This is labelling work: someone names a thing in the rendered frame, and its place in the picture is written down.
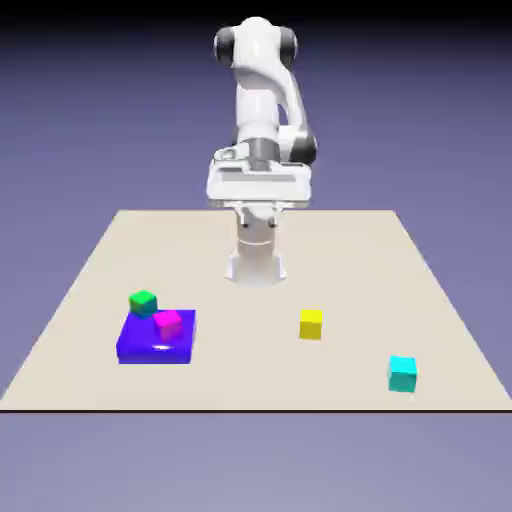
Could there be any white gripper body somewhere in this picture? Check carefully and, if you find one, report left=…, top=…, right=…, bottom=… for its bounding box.
left=206, top=160, right=313, bottom=210

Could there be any small yellow cube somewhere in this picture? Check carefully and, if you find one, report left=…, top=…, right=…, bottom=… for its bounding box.
left=298, top=308, right=324, bottom=342

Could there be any small magenta cube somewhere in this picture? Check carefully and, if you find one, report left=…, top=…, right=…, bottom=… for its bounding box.
left=152, top=309, right=185, bottom=342

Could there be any small green cube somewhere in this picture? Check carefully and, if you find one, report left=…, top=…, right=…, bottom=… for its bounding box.
left=128, top=289, right=158, bottom=320

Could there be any small cyan cube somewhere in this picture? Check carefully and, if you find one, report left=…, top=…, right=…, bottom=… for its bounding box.
left=386, top=354, right=418, bottom=394

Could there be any large blue box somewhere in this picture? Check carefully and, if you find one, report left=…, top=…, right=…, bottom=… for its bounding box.
left=115, top=308, right=198, bottom=366

